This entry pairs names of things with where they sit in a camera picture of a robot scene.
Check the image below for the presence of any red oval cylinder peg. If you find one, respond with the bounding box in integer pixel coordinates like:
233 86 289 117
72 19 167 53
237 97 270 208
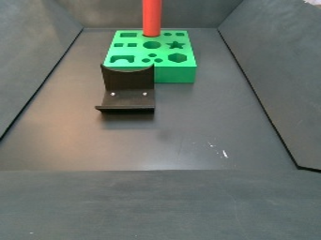
143 0 162 38

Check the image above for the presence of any black curved holder bracket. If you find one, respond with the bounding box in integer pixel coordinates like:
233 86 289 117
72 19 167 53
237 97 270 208
95 65 155 113

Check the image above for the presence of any green shape sorter block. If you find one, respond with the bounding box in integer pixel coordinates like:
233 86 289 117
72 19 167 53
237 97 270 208
103 30 197 83

